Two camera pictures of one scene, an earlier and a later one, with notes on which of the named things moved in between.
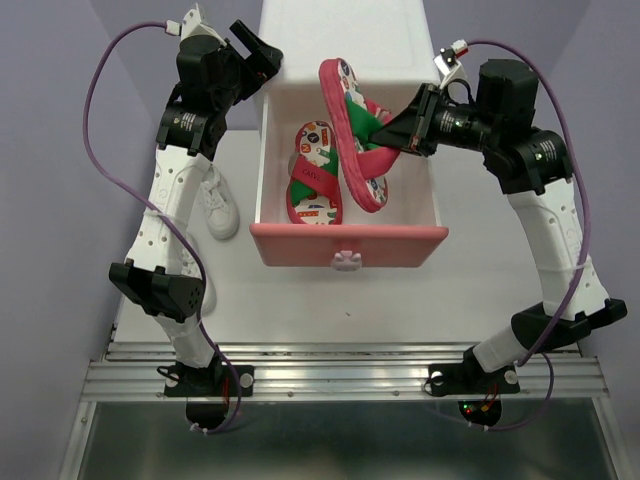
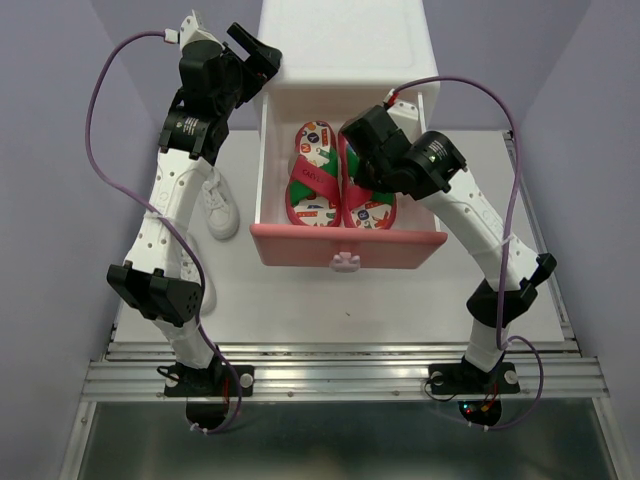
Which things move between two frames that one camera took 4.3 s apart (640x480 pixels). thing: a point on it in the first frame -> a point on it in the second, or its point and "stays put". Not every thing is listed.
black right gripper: (412, 130) -> (364, 178)
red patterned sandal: (314, 195) stays put
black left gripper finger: (265, 61) stays put
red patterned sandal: (352, 121) -> (362, 208)
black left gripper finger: (245, 36) stays put
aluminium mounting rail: (291, 369) stays put
